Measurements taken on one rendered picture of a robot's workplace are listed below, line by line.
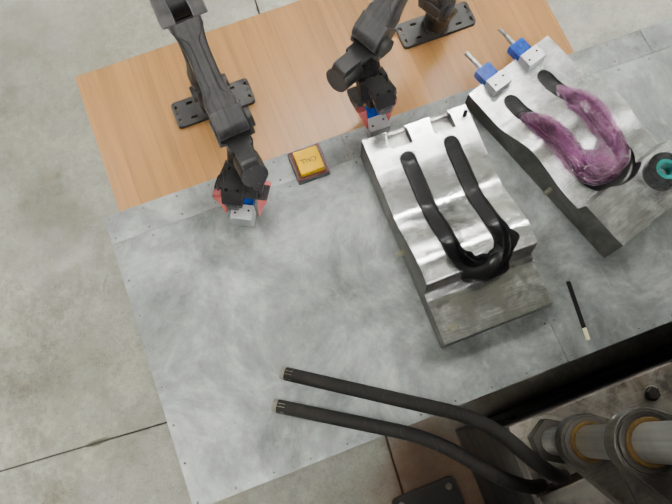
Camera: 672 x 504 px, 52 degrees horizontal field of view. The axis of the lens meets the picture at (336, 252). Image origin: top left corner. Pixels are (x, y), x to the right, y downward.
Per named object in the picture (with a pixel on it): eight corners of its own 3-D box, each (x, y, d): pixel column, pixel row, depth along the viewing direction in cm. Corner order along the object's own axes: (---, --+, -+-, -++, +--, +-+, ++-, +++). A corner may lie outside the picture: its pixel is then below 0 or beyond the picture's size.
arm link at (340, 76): (349, 102, 151) (360, 66, 140) (320, 78, 152) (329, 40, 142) (383, 74, 156) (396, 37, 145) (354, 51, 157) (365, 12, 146)
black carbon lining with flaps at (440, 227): (394, 158, 161) (398, 141, 152) (458, 135, 162) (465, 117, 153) (454, 295, 152) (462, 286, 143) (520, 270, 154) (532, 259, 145)
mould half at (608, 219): (463, 104, 172) (472, 82, 161) (541, 47, 176) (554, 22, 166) (603, 258, 162) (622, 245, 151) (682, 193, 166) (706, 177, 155)
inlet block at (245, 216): (241, 173, 167) (238, 164, 162) (261, 175, 167) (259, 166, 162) (233, 224, 164) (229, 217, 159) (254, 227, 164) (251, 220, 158)
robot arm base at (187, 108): (252, 87, 165) (242, 62, 166) (172, 115, 163) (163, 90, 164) (256, 102, 172) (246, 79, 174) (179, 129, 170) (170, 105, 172)
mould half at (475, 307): (360, 155, 168) (362, 132, 155) (458, 120, 171) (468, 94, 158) (441, 348, 156) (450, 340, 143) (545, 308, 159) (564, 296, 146)
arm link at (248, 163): (279, 176, 144) (264, 133, 135) (241, 193, 143) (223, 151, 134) (261, 144, 151) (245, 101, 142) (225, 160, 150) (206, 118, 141)
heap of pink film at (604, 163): (511, 120, 165) (520, 105, 157) (566, 78, 167) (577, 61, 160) (586, 202, 159) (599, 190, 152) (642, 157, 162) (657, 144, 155)
